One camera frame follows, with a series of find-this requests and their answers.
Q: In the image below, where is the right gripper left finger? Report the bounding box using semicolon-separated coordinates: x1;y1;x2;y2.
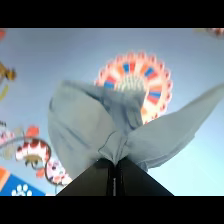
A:
56;157;116;197

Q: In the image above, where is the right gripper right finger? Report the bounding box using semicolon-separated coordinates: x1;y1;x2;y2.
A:
115;156;174;197

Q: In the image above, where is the light blue shirt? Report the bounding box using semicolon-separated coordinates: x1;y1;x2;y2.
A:
47;79;224;181

